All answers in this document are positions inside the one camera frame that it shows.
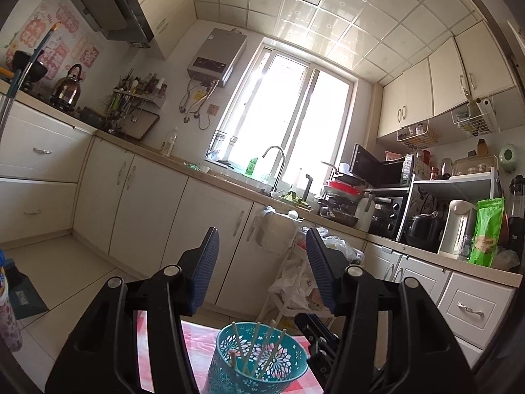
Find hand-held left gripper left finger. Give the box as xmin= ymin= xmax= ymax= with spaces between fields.
xmin=44 ymin=227 xmax=221 ymax=394

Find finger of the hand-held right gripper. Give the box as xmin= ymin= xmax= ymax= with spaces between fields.
xmin=295 ymin=312 xmax=348 ymax=394

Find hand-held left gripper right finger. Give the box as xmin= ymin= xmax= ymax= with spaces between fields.
xmin=305 ymin=227 xmax=480 ymax=394

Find bundle of wooden chopsticks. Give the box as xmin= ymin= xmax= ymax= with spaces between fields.
xmin=230 ymin=322 xmax=288 ymax=380

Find teal perforated basket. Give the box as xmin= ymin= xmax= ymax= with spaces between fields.
xmin=206 ymin=321 xmax=309 ymax=394

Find white plastic bag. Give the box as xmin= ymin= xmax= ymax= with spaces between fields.
xmin=268 ymin=256 xmax=329 ymax=313

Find clear plastic bag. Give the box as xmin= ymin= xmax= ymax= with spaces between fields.
xmin=297 ymin=226 xmax=366 ymax=267

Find white hanging trash bin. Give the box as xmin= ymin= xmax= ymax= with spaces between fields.
xmin=252 ymin=206 xmax=298 ymax=253

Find white plastic jug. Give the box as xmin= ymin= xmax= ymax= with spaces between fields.
xmin=355 ymin=193 xmax=376 ymax=232

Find cream kitchen base cabinet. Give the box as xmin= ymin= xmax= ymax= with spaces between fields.
xmin=361 ymin=242 xmax=518 ymax=364
xmin=0 ymin=98 xmax=97 ymax=247
xmin=72 ymin=135 xmax=296 ymax=321

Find black toaster oven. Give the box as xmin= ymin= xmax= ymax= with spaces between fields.
xmin=367 ymin=191 xmax=411 ymax=239

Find stack of pots and pans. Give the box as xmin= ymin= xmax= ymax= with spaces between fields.
xmin=318 ymin=162 xmax=368 ymax=227

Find chrome sink faucet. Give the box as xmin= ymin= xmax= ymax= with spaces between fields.
xmin=262 ymin=145 xmax=286 ymax=193

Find black rice cooker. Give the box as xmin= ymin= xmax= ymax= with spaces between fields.
xmin=404 ymin=211 xmax=446 ymax=251

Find black microwave oven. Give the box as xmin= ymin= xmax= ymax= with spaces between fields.
xmin=350 ymin=143 xmax=415 ymax=187

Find clear plastic bottle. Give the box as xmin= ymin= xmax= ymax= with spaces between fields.
xmin=161 ymin=127 xmax=179 ymax=157

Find white thermo pot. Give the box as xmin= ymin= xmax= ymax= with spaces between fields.
xmin=438 ymin=200 xmax=478 ymax=260

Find kitchen window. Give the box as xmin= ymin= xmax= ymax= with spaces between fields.
xmin=205 ymin=37 xmax=355 ymax=198

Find white countertop shelf rack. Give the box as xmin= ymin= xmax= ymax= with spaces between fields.
xmin=396 ymin=166 xmax=503 ymax=255

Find dark rimmed tray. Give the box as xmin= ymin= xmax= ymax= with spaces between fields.
xmin=119 ymin=109 xmax=160 ymax=142

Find green snack bag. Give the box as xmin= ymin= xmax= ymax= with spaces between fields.
xmin=468 ymin=197 xmax=505 ymax=267

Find dark grey floor mat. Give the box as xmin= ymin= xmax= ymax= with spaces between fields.
xmin=4 ymin=258 xmax=50 ymax=321

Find clear lidded food container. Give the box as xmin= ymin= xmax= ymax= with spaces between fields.
xmin=451 ymin=154 xmax=499 ymax=177

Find blue floral plastic bag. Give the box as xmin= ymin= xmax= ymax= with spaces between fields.
xmin=0 ymin=248 xmax=23 ymax=351

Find black blender bottle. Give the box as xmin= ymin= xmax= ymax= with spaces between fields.
xmin=509 ymin=174 xmax=525 ymax=230

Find green round container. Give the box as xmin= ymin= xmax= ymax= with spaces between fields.
xmin=498 ymin=143 xmax=519 ymax=173

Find steel kettle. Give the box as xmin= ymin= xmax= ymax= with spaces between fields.
xmin=50 ymin=63 xmax=83 ymax=107

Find black wok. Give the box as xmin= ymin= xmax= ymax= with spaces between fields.
xmin=12 ymin=50 xmax=47 ymax=85

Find range hood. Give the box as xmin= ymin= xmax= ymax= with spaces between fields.
xmin=61 ymin=0 xmax=156 ymax=48

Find white wire hanging basket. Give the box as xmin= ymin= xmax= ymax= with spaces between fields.
xmin=396 ymin=119 xmax=441 ymax=150
xmin=451 ymin=96 xmax=499 ymax=136

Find water heater hoses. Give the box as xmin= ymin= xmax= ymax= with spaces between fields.
xmin=178 ymin=76 xmax=218 ymax=130

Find wall utensil rack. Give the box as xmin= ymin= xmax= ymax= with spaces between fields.
xmin=109 ymin=70 xmax=169 ymax=111

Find wall water heater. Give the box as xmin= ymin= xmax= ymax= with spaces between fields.
xmin=187 ymin=28 xmax=248 ymax=88

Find cream wall cabinet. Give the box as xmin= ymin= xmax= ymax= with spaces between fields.
xmin=123 ymin=0 xmax=198 ymax=60
xmin=375 ymin=20 xmax=517 ymax=140

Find pink wall stickers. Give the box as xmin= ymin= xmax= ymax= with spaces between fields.
xmin=6 ymin=2 xmax=101 ymax=80

